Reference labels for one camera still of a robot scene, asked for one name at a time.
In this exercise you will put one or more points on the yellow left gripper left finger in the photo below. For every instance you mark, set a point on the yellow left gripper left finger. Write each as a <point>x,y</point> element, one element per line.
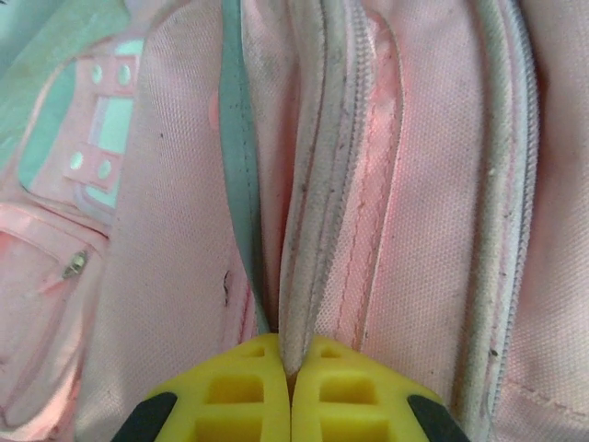
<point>234,391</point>

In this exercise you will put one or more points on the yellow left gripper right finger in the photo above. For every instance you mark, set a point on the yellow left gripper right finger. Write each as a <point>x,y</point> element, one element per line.
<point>349,391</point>

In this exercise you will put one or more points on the pink backpack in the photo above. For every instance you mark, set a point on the pink backpack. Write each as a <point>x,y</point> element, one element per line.
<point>414,207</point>

